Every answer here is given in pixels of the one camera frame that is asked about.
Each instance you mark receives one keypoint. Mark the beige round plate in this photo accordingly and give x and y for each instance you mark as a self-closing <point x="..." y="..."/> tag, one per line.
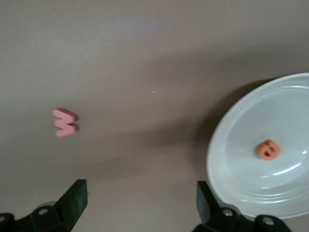
<point x="253" y="116"/>

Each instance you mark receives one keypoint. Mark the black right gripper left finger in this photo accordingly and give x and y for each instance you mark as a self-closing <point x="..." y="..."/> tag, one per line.
<point x="60" y="217"/>

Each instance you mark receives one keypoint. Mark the brown table cover sheet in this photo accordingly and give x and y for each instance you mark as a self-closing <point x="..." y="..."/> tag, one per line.
<point x="144" y="72"/>

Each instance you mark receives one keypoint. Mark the pink foam letter m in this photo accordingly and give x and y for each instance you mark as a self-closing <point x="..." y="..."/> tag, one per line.
<point x="61" y="123"/>

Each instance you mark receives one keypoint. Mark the orange foam letter e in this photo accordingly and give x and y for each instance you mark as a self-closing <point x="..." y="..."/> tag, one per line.
<point x="263" y="149"/>

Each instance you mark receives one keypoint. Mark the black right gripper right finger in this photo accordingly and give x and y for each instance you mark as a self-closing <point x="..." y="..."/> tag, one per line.
<point x="217" y="220"/>

